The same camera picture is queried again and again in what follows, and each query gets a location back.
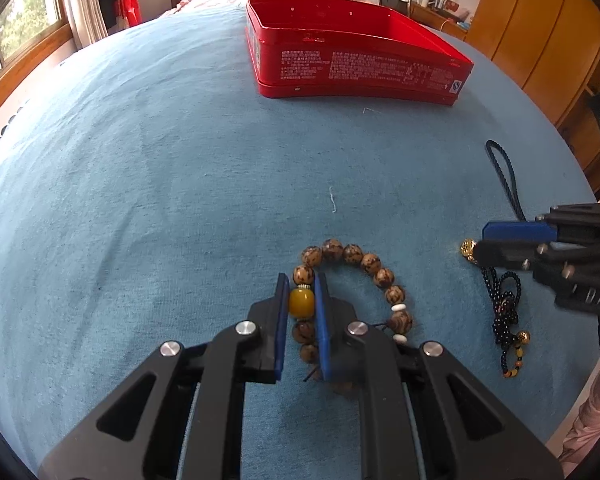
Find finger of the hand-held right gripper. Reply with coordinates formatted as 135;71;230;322
482;203;600;243
475;237;600;286

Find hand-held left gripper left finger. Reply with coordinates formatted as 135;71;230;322
37;272;291;480

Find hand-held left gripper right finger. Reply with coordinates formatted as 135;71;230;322
312;271;566;480

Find black braided lanyard gold charm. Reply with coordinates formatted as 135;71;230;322
485;140;528;222

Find brown bead bracelet amber bead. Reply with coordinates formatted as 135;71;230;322
291;238;413;396

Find black bead necklace gold charm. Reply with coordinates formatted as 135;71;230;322
461;240;532;380

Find red tin box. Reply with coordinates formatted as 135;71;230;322
244;0;475;106

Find person's pink pants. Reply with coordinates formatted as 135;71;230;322
557;365;600;478

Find wooden wardrobe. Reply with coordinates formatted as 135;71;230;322
465;0;600;201

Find wooden desk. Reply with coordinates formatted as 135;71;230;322
410;2;473;41

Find pink bedsheet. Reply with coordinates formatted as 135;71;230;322
165;0;251;13

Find red cloth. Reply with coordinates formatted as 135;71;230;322
115;0;143;26

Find white curtain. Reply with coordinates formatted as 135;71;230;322
60;0;111;51

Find wooden side window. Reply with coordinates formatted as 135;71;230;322
0;0;76;131

